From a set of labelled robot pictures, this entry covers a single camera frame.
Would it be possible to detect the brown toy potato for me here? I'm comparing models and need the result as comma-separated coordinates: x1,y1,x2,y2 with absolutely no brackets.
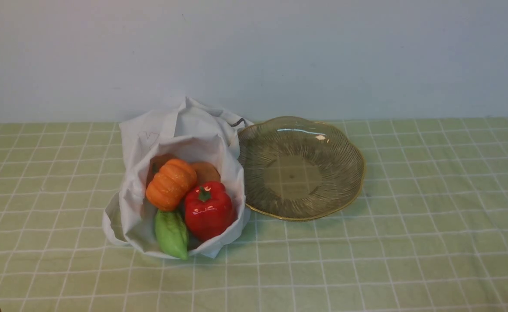
190,162,221,186

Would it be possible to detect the green checked tablecloth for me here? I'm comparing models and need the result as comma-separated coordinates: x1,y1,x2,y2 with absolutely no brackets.
0,118,508,312

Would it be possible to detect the orange toy pumpkin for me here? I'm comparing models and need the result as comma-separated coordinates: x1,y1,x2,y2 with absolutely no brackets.
145,158,197,212

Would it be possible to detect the green toy vegetable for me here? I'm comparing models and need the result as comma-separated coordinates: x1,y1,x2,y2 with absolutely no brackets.
154,211,189,260

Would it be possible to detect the white cloth bag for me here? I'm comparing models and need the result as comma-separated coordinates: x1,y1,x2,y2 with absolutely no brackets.
102,97,252,259

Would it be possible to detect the red toy bell pepper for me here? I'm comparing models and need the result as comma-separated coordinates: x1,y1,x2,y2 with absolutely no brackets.
184,180,238,242

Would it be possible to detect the amber glass plate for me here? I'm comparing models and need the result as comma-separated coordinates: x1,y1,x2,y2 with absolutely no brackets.
238,116,366,221

